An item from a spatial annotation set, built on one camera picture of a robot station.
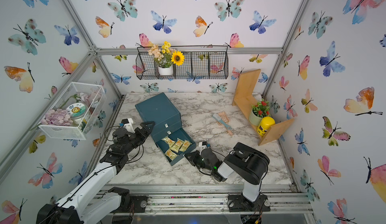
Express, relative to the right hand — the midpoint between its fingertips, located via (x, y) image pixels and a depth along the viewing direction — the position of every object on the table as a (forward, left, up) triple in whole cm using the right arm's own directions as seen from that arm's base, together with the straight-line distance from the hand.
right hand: (184, 155), depth 84 cm
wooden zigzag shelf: (+40, -38, +1) cm, 56 cm away
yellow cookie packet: (+9, +11, -3) cm, 14 cm away
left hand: (+10, +16, +14) cm, 23 cm away
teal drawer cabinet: (+19, +14, +16) cm, 29 cm away
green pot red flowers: (+22, -40, +13) cm, 48 cm away
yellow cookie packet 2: (+6, +6, -4) cm, 9 cm away
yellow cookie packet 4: (+1, +8, -4) cm, 9 cm away
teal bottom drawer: (+15, +4, -4) cm, 16 cm away
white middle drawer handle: (+10, +9, +6) cm, 15 cm away
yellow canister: (+16, -45, +11) cm, 49 cm away
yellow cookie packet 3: (+7, 0, -4) cm, 8 cm away
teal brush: (+29, -19, -2) cm, 35 cm away
